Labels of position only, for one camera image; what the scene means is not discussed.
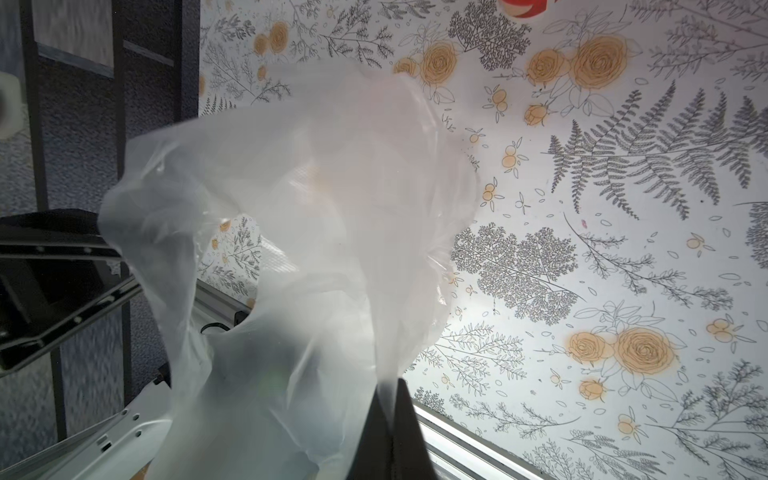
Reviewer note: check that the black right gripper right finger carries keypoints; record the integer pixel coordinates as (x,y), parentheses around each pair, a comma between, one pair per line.
(410,457)

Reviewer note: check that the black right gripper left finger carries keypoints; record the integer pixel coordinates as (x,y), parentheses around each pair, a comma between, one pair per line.
(373,459)

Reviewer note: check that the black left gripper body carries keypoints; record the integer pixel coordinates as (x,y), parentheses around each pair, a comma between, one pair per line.
(58,276)

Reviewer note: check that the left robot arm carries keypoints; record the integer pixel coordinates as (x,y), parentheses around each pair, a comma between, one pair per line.
(119,447)

